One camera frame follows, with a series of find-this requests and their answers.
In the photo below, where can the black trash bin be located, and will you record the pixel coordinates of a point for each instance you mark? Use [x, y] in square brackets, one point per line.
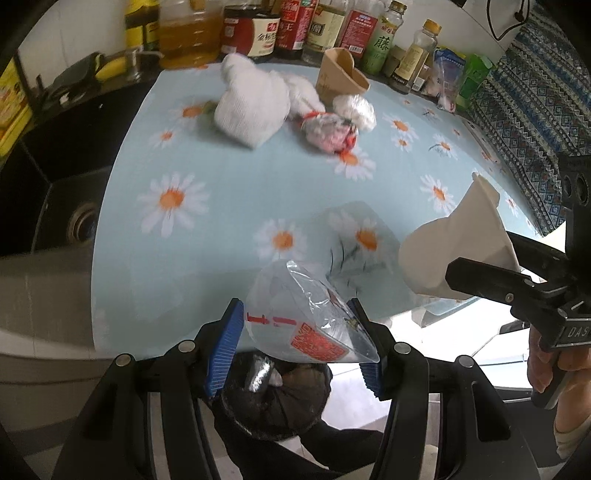
[272, 399]

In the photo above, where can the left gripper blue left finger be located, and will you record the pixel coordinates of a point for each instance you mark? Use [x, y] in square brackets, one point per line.
[220, 342]

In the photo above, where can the clear plastic bag red print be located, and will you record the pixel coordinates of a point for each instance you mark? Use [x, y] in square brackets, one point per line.
[293, 316]

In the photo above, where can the white paper bag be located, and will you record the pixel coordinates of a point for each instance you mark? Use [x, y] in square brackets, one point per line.
[474, 230]

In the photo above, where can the green carton box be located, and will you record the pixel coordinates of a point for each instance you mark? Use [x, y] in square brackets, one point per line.
[476, 71]

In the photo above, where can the metal soap dispenser pump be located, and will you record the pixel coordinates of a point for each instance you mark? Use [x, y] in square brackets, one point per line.
[133, 61]

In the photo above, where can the clear vinegar bottle yellow cap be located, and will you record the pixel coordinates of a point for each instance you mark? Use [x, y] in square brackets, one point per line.
[324, 29]

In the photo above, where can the yellow dish soap pouch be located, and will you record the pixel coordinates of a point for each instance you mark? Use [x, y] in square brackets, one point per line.
[15, 112]

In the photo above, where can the large cooking oil jug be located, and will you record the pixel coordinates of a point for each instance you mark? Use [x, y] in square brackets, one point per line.
[189, 32]

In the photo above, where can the green label pepper oil bottle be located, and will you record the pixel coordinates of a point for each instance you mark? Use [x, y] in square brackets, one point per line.
[382, 38]

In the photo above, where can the brown paper bag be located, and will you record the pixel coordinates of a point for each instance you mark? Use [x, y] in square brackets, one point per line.
[339, 76]

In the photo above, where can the red label sauce bottle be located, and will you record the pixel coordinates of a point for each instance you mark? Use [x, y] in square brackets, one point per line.
[295, 18]

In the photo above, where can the green label yellow cap bottle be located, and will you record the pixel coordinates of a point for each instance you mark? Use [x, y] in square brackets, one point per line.
[141, 21]

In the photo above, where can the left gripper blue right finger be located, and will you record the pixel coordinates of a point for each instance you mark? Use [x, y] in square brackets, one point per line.
[368, 350]

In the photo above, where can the black kitchen sink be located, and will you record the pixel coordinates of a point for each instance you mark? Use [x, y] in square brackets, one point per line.
[54, 180]

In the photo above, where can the small yellow cap oil bottle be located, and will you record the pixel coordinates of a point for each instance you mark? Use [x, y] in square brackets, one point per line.
[424, 44]

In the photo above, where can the red label clear bottle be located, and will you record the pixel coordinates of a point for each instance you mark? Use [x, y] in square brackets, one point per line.
[359, 25]

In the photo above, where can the patterned blue curtain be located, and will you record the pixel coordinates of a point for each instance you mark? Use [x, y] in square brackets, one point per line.
[535, 106]

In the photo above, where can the black yellow sponge brush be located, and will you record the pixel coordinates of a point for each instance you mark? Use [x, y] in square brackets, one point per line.
[86, 74]

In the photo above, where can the small white plastic bag wad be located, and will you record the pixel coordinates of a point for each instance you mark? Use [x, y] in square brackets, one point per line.
[356, 109]

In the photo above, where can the white tissue wad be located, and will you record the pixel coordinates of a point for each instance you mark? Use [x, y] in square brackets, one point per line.
[257, 102]

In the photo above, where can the daisy print blue tablecloth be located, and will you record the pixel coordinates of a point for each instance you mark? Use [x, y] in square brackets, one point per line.
[190, 217]

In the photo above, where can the dark soy sauce jug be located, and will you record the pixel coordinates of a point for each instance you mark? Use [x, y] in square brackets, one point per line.
[249, 30]

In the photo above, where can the clear snack bag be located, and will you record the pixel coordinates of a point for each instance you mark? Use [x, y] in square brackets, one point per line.
[446, 75]

